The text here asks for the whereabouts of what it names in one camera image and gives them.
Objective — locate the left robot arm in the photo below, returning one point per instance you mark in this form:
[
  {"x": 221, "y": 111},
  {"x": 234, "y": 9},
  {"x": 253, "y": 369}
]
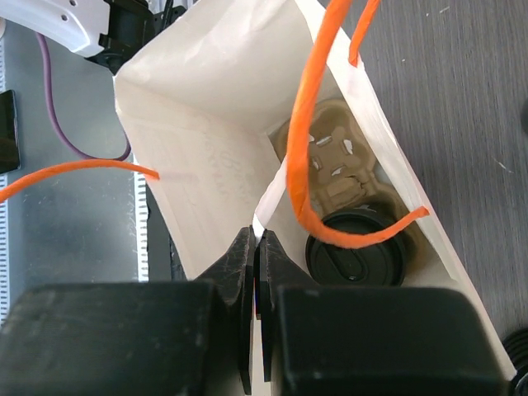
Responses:
[{"x": 105, "y": 32}]

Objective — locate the brown pulp cup carrier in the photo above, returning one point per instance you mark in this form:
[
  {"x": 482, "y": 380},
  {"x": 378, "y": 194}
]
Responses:
[{"x": 344, "y": 172}]

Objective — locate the black cup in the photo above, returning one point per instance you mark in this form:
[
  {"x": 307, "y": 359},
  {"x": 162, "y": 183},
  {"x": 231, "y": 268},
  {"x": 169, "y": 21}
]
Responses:
[{"x": 516, "y": 345}]

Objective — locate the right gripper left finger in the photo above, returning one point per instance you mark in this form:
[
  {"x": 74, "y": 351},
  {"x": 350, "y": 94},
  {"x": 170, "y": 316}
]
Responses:
[{"x": 187, "y": 337}]

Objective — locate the paper takeout bag orange handles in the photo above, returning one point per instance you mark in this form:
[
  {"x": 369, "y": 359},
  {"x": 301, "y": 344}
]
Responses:
[{"x": 218, "y": 109}]

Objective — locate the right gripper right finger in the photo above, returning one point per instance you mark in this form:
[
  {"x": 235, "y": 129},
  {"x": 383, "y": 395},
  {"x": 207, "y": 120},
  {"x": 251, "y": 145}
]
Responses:
[{"x": 347, "y": 340}]

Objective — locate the aluminium rail frame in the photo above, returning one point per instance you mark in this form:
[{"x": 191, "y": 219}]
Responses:
[{"x": 87, "y": 226}]

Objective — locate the black cup lid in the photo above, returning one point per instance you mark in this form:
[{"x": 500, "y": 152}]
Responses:
[{"x": 381, "y": 264}]

